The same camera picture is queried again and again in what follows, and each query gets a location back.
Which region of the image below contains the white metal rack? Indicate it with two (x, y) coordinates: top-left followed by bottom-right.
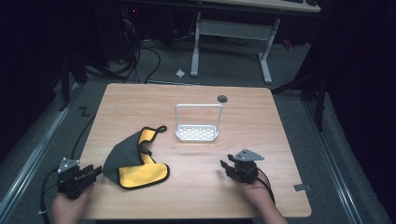
(174, 103), (224, 143)

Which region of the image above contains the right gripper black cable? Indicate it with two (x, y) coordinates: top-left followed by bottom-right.
(255, 167), (276, 206)

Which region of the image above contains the bundle of black floor cables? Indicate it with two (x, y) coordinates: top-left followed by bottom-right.
(120, 18), (163, 84)

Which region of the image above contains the white-legged desk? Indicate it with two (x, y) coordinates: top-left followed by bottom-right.
(118, 0), (321, 85)

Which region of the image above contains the black metal stand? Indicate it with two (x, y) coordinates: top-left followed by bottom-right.
(270, 71), (328, 132)
(59, 52), (89, 112)

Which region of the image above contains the grey and yellow bag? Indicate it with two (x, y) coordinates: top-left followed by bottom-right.
(102, 125), (171, 190)

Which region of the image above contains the grey tape piece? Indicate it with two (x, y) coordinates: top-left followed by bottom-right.
(293, 183), (313, 192)

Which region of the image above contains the thin black cable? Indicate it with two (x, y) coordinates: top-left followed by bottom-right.
(70, 115), (97, 161)

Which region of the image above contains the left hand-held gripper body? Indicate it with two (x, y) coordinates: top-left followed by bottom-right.
(56, 158), (94, 200)

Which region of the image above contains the person's right hand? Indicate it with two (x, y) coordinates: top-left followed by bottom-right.
(232, 170), (275, 212)

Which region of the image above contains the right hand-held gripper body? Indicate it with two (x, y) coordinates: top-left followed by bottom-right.
(230, 148), (265, 185)

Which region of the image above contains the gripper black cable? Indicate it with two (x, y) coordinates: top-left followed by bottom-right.
(38, 167), (60, 224)
(255, 167), (276, 206)

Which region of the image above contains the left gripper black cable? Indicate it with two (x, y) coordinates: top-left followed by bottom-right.
(38, 167), (60, 224)

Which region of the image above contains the dark computer tower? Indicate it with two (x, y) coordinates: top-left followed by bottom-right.
(118, 4), (143, 62)

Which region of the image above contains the person's left hand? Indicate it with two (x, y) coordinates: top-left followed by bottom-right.
(51, 184), (95, 224)

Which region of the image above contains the metal floor rail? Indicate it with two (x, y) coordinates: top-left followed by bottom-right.
(0, 82), (80, 218)
(303, 99), (363, 224)

